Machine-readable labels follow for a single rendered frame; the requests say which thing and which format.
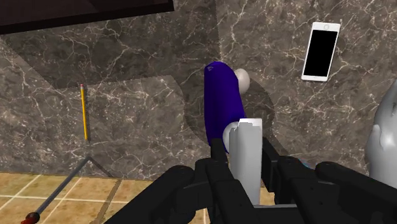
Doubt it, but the white smartphone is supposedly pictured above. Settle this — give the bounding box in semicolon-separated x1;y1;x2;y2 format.
301;21;342;83

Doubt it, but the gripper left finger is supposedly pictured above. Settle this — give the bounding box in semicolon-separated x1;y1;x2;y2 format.
105;137;262;224

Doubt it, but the grey rod with red end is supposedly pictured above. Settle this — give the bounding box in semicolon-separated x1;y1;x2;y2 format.
20;156;92;224

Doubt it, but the yellow pencil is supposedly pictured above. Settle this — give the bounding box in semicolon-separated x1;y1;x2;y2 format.
80;83;89;143

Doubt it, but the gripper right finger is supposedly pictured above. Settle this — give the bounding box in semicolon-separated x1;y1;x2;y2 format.
261;136;397;224

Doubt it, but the blue curved vase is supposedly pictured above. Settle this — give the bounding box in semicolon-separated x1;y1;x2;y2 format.
204;61;247;155

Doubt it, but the white egg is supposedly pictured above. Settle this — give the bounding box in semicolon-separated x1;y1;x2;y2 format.
233;68;251;95

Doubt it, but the grey cylinder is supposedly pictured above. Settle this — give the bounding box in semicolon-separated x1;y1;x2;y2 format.
222;117;264;206

